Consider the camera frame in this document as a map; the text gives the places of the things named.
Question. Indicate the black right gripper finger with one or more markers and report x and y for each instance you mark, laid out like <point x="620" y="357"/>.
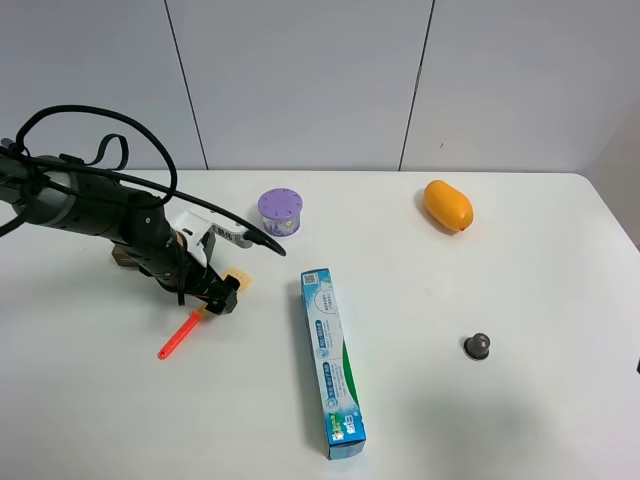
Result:
<point x="221" y="297"/>

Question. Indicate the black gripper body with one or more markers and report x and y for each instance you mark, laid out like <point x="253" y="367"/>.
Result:
<point x="161" y="253"/>

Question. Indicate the orange yellow toy spatula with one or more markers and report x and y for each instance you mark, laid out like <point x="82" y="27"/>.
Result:
<point x="200" y="314"/>

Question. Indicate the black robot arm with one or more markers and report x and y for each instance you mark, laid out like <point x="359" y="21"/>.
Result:
<point x="95" y="206"/>

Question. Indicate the brown cardboard box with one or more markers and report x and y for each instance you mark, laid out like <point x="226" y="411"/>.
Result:
<point x="122" y="259"/>

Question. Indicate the purple lidded air freshener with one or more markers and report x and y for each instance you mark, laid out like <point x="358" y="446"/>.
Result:
<point x="280" y="209"/>

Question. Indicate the blue green toothpaste box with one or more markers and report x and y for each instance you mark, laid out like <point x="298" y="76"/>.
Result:
<point x="342" y="416"/>

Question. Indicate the yellow mango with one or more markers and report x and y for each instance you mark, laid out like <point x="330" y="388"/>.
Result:
<point x="448" y="206"/>

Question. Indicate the grey coffee capsule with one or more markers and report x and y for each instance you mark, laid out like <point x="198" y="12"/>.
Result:
<point x="477" y="347"/>

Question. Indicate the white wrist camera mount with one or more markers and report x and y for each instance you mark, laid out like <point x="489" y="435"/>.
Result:
<point x="201" y="227"/>

